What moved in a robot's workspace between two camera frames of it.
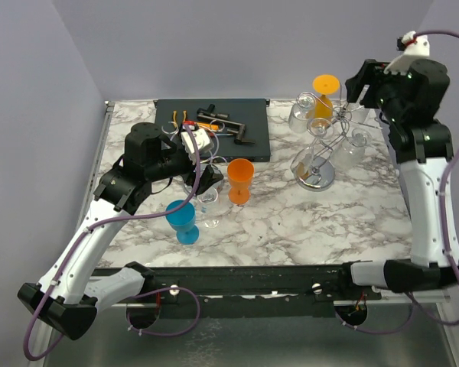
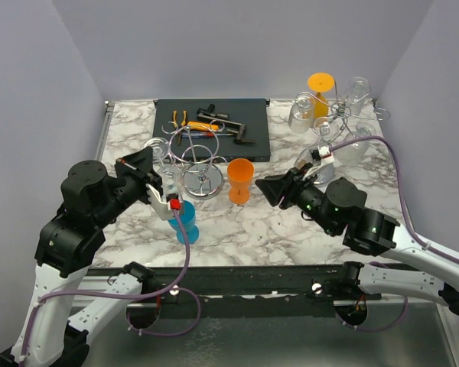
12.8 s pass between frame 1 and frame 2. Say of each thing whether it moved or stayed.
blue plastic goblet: stayed
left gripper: moved
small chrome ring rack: stayed
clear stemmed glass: moved
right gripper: moved
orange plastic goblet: stayed
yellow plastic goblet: moved
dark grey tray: stayed
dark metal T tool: stayed
